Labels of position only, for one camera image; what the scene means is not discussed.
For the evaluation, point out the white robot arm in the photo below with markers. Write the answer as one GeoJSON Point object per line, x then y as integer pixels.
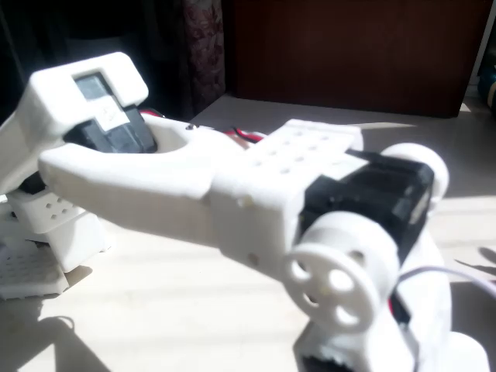
{"type": "Point", "coordinates": [155, 193]}

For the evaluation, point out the teal round object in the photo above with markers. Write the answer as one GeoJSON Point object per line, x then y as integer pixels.
{"type": "Point", "coordinates": [489, 83]}

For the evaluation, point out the white vertical frame strip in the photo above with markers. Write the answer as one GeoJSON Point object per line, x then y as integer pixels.
{"type": "Point", "coordinates": [480, 50]}

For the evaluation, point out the white perforated base plate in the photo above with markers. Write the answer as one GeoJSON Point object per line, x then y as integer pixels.
{"type": "Point", "coordinates": [27, 275]}

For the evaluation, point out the floral curtain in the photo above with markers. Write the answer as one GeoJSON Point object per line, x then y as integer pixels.
{"type": "Point", "coordinates": [203, 50]}

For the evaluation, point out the dark wooden cabinet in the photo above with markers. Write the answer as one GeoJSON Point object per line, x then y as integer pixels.
{"type": "Point", "coordinates": [348, 54]}

